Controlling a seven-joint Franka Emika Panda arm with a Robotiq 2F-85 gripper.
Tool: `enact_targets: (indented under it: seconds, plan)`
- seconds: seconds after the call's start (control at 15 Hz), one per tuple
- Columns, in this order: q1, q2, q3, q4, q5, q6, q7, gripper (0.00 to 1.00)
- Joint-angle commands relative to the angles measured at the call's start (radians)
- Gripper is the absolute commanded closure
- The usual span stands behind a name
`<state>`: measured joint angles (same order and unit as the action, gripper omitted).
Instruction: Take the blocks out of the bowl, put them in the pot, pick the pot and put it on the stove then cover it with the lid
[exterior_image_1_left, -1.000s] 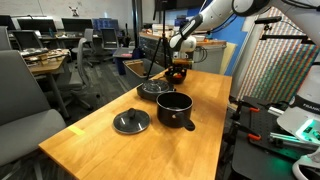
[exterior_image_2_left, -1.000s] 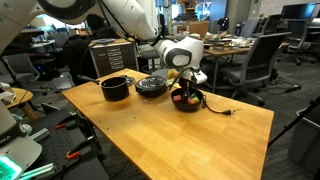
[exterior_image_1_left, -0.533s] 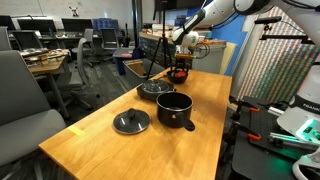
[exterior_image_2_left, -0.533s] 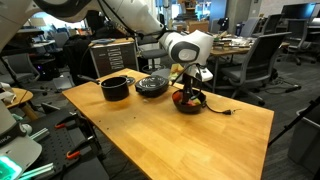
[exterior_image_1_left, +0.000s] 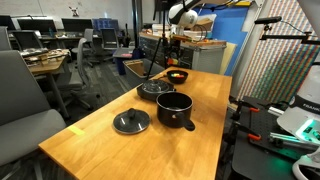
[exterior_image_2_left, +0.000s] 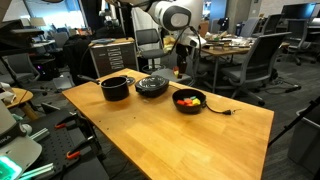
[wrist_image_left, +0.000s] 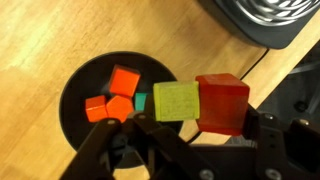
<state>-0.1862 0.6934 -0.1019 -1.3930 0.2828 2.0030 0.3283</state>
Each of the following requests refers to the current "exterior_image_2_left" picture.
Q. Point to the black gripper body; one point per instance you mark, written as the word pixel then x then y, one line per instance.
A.
pixel 181 55

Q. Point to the small red cube block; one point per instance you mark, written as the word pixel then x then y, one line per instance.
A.
pixel 180 102

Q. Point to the large red cube block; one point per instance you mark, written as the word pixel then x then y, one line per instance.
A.
pixel 188 101

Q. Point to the yellow wooden block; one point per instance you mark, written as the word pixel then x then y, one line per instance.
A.
pixel 196 101

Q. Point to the black round bowl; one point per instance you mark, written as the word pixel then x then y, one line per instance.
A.
pixel 188 109

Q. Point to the glass pot lid black knob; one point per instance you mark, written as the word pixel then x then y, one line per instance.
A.
pixel 130 80

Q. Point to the grey padded office chair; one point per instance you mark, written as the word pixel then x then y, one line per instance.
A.
pixel 160 74

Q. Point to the green wooden block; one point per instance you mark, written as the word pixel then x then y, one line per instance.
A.
pixel 193 98

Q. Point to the black electric hot plate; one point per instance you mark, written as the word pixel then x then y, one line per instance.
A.
pixel 151 87

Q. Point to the grey mesh office chair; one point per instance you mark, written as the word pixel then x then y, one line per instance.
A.
pixel 263 53

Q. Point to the black jacket pile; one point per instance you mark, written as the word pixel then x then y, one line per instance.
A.
pixel 75 56

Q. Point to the black tripod leg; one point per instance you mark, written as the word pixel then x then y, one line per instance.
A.
pixel 293 121

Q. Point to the black computer monitor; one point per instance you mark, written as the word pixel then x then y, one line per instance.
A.
pixel 298 10

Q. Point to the black computer tower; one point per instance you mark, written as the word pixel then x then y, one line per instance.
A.
pixel 46 70

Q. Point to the grey plastic bin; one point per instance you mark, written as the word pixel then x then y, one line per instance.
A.
pixel 306 143

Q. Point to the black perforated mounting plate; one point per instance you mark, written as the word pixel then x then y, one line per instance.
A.
pixel 56 146

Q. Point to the white shade table lamp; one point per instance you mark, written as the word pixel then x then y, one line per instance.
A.
pixel 37 21

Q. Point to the aluminium extrusion bar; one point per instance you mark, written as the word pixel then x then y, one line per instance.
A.
pixel 40 134
pixel 36 170

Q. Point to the round wooden side table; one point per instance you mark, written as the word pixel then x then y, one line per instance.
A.
pixel 21 95

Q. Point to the black shelf unit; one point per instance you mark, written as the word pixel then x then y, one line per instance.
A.
pixel 16 36

